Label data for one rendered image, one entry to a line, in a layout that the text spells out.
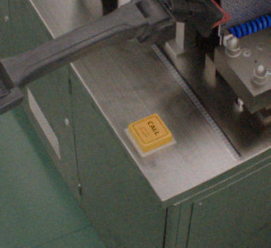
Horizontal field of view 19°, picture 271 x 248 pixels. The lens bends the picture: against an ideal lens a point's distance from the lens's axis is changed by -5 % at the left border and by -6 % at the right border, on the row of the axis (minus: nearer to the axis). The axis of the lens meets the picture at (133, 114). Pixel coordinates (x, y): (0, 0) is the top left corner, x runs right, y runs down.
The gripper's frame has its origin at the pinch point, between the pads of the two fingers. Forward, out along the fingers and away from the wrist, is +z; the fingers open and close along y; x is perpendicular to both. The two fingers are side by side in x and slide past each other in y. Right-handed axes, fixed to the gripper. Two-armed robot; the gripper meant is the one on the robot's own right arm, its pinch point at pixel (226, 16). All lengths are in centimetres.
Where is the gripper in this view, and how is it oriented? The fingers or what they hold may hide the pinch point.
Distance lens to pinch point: 184.2
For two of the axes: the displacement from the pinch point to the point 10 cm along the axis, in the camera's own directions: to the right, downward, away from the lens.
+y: 4.8, 6.8, -5.5
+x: 4.5, -7.3, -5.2
